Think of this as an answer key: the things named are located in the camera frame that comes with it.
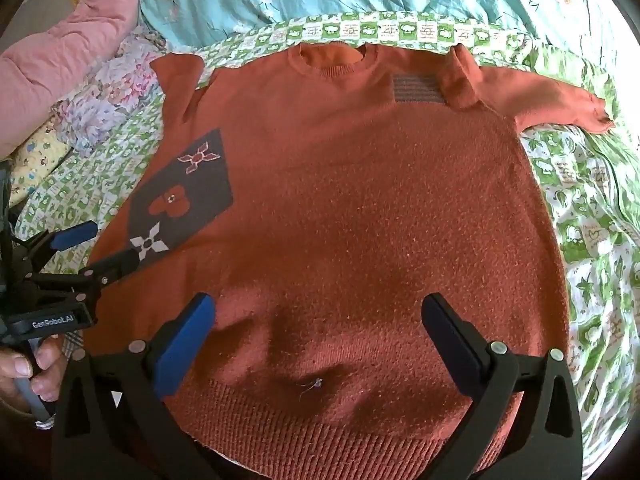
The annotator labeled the green white patterned bedsheet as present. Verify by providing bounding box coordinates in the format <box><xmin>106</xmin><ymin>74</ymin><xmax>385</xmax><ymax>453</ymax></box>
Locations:
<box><xmin>10</xmin><ymin>9</ymin><xmax>640</xmax><ymax>456</ymax></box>

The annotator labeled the pastel floral fleece blanket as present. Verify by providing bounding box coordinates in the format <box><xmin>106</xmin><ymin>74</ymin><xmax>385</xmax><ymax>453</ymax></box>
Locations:
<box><xmin>56</xmin><ymin>32</ymin><xmax>168</xmax><ymax>153</ymax></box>

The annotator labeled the person's left hand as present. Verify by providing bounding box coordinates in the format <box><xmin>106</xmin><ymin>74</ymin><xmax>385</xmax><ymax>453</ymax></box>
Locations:
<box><xmin>0</xmin><ymin>337</ymin><xmax>66</xmax><ymax>413</ymax></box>

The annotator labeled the orange knit sweater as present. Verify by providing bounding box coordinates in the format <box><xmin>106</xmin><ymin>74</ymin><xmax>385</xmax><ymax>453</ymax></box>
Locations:
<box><xmin>82</xmin><ymin>42</ymin><xmax>615</xmax><ymax>470</ymax></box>

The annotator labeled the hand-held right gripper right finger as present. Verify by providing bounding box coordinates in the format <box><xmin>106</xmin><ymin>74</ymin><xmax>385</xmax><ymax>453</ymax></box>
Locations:
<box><xmin>421</xmin><ymin>292</ymin><xmax>584</xmax><ymax>480</ymax></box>

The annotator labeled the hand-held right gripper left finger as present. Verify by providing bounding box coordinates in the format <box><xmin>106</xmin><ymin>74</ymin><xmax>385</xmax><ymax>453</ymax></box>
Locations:
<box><xmin>52</xmin><ymin>292</ymin><xmax>219</xmax><ymax>480</ymax></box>

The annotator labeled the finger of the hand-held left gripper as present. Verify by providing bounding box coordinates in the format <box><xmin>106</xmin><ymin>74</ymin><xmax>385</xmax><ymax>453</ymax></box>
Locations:
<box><xmin>25</xmin><ymin>221</ymin><xmax>99</xmax><ymax>276</ymax></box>
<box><xmin>75</xmin><ymin>248</ymin><xmax>142</xmax><ymax>306</ymax></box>

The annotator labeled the yellow dotted cloth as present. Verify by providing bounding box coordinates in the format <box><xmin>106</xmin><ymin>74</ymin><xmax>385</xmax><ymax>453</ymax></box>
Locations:
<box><xmin>9</xmin><ymin>122</ymin><xmax>76</xmax><ymax>203</ymax></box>

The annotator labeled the pink padded quilt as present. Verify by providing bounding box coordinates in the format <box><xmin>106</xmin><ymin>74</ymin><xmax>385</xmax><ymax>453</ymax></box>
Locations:
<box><xmin>0</xmin><ymin>0</ymin><xmax>166</xmax><ymax>156</ymax></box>

